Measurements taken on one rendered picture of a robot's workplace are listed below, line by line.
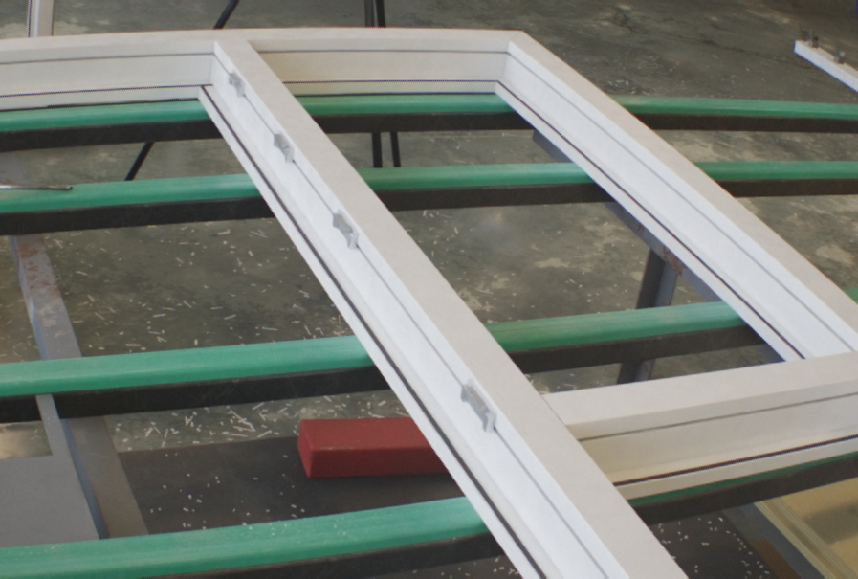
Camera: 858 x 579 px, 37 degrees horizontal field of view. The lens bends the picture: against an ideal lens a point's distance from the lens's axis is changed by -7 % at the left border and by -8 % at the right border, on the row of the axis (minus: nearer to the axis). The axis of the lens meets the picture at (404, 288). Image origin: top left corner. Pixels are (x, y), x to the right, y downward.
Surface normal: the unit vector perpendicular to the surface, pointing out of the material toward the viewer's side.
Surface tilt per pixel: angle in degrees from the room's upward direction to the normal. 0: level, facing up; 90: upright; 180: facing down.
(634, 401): 0
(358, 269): 90
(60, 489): 0
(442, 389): 90
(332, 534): 0
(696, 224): 90
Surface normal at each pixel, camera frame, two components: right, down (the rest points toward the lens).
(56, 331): 0.15, -0.87
